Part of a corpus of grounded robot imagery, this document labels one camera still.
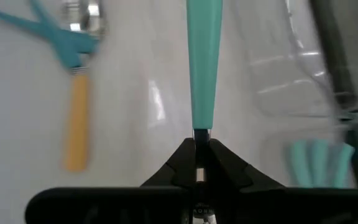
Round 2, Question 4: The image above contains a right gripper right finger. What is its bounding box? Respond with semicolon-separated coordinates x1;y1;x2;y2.
208;138;285;189

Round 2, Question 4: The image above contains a silver spoon mint handle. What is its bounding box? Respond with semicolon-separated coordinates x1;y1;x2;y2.
185;0;224;184
286;139;309;189
308;139;331;189
331;141;356;189

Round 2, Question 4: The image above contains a silver spoon orange handle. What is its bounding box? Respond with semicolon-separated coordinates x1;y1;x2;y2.
61;0;107;172

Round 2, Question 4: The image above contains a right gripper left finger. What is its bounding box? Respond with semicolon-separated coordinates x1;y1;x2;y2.
141;138;198;189

